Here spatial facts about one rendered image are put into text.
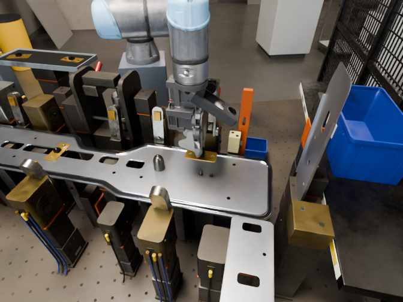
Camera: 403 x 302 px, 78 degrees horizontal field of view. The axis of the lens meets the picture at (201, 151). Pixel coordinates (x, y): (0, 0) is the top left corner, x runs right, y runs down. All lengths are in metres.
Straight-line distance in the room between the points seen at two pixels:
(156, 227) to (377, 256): 0.45
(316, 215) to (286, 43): 4.03
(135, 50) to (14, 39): 3.57
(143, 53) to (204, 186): 0.69
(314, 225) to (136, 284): 0.57
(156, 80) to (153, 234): 0.77
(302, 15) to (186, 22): 4.05
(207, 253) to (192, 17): 0.48
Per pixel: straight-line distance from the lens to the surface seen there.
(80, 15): 6.56
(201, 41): 0.49
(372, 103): 1.00
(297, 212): 0.60
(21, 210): 0.76
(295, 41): 4.56
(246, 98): 0.72
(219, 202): 0.65
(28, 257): 1.08
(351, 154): 0.71
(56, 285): 0.98
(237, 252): 0.58
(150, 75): 1.15
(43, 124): 1.06
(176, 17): 0.48
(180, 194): 0.67
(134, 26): 0.58
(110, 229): 0.68
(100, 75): 0.87
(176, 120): 0.57
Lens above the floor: 1.51
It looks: 41 degrees down
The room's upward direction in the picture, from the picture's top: straight up
